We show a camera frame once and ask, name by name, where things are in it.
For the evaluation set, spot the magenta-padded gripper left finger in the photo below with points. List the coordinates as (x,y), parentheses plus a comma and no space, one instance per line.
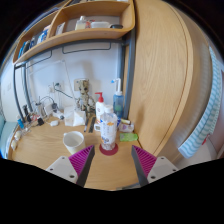
(81,160)

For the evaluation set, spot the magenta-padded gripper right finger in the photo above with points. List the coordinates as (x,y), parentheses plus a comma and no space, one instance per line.
(144,160)

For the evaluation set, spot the clear plastic water bottle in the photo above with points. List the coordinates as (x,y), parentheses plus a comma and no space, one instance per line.
(108,131)

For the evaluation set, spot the white cup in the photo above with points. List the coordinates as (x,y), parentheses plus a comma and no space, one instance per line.
(74,141)

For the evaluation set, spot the green packet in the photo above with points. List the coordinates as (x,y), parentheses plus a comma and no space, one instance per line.
(128,137)

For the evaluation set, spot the flat round red coaster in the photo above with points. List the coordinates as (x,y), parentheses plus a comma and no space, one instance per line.
(113,151)

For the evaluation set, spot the small white clock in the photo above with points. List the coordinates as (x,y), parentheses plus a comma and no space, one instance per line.
(97,126)

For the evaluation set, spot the small white oval case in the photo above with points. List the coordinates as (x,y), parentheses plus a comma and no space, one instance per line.
(54,123)

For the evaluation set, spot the white power strip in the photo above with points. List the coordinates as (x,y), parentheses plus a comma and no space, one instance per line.
(58,115)

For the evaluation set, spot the white red-pump lotion bottle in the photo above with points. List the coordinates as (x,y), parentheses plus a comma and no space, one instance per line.
(99,110)

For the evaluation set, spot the black charger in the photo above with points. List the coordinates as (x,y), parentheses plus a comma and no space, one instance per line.
(40,121)

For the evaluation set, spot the brown tree figurine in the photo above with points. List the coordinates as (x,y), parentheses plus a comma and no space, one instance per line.
(85,98)

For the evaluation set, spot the small blue bottle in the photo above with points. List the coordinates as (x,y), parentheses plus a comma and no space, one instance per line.
(20,124)

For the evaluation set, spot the blue striped towel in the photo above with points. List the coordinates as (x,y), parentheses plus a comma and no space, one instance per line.
(206,116)

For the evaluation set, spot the wooden shelf unit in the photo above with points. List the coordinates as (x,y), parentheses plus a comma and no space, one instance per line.
(83,35)

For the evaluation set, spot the grey metal frame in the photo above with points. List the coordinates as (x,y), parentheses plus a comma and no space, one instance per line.
(130,73)

